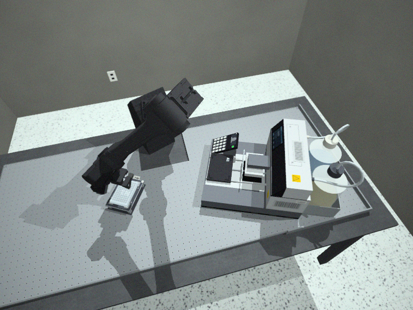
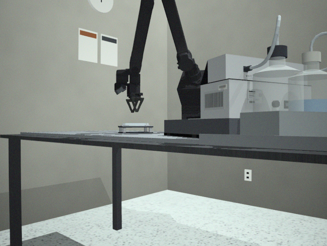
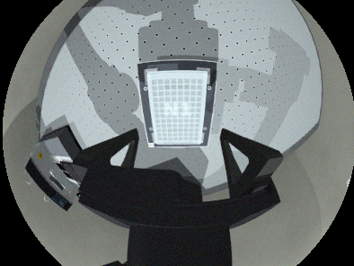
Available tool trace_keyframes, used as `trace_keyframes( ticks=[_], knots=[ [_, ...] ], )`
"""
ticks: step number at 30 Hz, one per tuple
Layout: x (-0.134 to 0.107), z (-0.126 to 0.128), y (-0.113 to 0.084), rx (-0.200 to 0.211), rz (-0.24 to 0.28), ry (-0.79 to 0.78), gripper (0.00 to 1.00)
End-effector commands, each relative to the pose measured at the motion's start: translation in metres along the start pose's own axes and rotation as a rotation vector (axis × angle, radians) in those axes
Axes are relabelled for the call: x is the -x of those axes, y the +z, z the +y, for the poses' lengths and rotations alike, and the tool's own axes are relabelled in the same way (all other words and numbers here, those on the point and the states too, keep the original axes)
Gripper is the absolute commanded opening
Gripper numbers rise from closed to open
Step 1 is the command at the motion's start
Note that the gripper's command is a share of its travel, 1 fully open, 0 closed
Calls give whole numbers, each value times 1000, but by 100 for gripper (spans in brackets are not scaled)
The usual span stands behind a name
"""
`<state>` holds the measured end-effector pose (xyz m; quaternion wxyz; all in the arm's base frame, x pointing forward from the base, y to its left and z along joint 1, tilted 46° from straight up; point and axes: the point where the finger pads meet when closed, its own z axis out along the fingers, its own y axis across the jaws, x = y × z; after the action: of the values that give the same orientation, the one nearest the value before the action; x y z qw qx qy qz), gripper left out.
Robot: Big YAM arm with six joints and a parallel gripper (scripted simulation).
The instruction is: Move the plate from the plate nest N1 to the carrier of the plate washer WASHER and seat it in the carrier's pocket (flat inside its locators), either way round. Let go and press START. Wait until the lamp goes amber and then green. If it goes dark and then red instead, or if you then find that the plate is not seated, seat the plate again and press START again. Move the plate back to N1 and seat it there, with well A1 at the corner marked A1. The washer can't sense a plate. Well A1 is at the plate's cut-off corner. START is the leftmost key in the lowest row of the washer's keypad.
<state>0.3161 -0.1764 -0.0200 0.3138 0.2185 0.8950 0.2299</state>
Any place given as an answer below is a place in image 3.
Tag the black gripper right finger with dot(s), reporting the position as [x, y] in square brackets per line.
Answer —
[263, 161]

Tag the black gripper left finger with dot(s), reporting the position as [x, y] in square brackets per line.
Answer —
[104, 151]

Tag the white well plate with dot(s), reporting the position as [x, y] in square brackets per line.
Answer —
[177, 132]

